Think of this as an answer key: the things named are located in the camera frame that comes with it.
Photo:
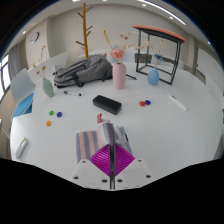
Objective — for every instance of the wooden coat rack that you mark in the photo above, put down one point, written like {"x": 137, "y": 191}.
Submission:
{"x": 85, "y": 33}

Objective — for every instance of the orange round magnet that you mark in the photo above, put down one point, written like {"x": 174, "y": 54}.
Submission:
{"x": 48, "y": 123}

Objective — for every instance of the black marker pen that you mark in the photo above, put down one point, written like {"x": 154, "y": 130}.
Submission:
{"x": 72, "y": 93}

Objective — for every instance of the green round magnet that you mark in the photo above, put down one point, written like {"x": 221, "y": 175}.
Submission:
{"x": 51, "y": 113}

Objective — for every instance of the grey backpack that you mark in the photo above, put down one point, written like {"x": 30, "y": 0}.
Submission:
{"x": 86, "y": 71}

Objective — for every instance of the black whiteboard eraser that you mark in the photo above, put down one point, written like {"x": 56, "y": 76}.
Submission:
{"x": 106, "y": 104}

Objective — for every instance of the window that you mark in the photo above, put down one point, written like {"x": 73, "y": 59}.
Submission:
{"x": 4, "y": 75}

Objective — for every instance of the white chair with blue cushion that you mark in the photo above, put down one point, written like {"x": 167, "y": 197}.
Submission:
{"x": 21, "y": 86}

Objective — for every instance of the grey striped towel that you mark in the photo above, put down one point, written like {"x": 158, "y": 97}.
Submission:
{"x": 90, "y": 141}

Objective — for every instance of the round wall clock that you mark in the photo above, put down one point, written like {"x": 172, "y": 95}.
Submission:
{"x": 34, "y": 37}

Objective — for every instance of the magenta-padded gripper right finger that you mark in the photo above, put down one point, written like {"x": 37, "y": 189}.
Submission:
{"x": 121, "y": 161}

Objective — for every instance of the pink vase with flowers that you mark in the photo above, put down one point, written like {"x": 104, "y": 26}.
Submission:
{"x": 119, "y": 76}

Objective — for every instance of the white remote control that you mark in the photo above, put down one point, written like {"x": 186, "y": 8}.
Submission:
{"x": 21, "y": 148}

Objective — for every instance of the small red pen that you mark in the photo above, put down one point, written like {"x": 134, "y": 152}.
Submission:
{"x": 99, "y": 118}

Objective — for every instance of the blue vase with dried stems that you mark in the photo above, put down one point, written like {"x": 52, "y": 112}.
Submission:
{"x": 153, "y": 77}

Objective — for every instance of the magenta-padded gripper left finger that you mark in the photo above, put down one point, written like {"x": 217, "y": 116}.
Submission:
{"x": 101, "y": 161}

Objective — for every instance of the white marker pen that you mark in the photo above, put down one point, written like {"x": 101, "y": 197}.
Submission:
{"x": 177, "y": 102}

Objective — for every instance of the ceiling lights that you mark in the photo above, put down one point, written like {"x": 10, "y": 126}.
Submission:
{"x": 163, "y": 11}

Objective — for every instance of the blue round magnet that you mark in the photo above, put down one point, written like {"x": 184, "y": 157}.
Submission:
{"x": 59, "y": 114}
{"x": 148, "y": 102}

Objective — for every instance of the black frame orange-topped side table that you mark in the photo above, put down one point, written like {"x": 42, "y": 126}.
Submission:
{"x": 160, "y": 31}

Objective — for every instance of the red round magnet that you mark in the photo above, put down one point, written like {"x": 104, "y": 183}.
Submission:
{"x": 142, "y": 103}

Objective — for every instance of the grey curtain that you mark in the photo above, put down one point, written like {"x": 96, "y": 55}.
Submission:
{"x": 14, "y": 61}

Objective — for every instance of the green vase with dried flowers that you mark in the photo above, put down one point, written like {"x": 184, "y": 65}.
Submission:
{"x": 48, "y": 88}

